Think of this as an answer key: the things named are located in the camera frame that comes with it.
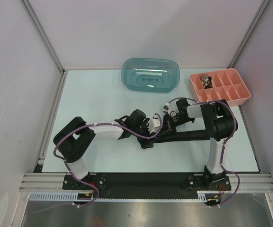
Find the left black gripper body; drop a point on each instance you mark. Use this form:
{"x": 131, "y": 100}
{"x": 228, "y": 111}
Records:
{"x": 143, "y": 129}

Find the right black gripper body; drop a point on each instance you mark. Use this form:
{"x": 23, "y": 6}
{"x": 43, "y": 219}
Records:
{"x": 172, "y": 122}

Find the dark striped necktie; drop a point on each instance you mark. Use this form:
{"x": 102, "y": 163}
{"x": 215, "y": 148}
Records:
{"x": 171, "y": 136}

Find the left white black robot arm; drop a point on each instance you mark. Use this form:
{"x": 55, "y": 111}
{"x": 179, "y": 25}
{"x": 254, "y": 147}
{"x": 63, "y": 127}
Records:
{"x": 75, "y": 138}

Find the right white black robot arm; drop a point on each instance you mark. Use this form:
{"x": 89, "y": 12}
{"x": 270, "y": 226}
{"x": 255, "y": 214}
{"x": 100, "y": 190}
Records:
{"x": 220, "y": 125}

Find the teal transparent plastic tub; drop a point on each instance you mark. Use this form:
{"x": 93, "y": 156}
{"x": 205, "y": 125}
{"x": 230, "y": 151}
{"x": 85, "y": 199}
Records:
{"x": 150, "y": 75}

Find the rolled tie in tray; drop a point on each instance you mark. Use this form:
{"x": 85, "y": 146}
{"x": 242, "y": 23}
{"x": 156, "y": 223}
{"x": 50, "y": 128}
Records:
{"x": 206, "y": 82}

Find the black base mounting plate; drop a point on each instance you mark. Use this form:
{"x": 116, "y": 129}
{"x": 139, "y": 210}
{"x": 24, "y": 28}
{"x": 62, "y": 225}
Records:
{"x": 148, "y": 186}

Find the pink compartment organizer tray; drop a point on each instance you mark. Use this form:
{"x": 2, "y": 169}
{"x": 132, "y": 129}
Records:
{"x": 227, "y": 84}

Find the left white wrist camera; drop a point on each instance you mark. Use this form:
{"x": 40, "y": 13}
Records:
{"x": 153, "y": 123}

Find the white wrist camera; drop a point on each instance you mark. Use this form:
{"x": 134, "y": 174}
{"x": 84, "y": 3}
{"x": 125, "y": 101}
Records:
{"x": 153, "y": 123}
{"x": 167, "y": 108}

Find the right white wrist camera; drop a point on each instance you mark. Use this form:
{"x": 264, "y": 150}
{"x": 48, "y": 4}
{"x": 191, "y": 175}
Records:
{"x": 167, "y": 108}

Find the white slotted cable duct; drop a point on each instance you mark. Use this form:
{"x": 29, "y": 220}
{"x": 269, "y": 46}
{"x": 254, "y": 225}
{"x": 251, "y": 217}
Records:
{"x": 77, "y": 197}

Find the aluminium extrusion rail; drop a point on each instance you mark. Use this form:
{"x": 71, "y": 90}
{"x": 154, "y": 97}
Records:
{"x": 53, "y": 182}

